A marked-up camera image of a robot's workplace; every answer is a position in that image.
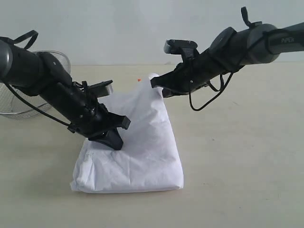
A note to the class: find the white t-shirt red lettering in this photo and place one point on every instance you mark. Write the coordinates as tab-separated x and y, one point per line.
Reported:
149	159

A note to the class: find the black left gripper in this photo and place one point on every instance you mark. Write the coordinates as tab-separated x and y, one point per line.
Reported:
101	127

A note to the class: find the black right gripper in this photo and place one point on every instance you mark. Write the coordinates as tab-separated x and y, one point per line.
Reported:
188	77

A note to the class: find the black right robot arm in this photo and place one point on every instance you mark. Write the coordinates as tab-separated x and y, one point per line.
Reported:
228	53

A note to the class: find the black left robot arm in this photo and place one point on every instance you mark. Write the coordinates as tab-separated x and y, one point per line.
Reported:
42	74

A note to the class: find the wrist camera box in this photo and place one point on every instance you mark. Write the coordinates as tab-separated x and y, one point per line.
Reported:
101	89
186	48

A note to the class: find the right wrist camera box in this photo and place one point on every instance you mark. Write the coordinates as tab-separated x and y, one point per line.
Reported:
186	48

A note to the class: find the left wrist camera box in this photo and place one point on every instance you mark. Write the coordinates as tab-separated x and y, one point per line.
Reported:
101	89

